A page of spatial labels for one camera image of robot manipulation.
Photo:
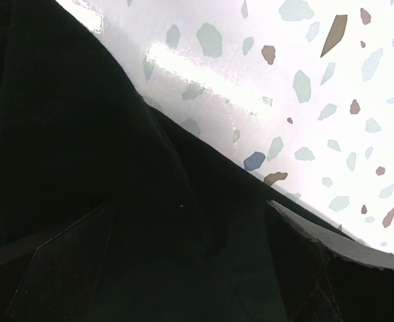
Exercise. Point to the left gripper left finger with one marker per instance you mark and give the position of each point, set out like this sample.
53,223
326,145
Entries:
60,280

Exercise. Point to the black t shirt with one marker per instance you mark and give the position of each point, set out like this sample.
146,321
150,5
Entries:
189,239

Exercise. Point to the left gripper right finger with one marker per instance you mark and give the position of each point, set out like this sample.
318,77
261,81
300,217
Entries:
324,276

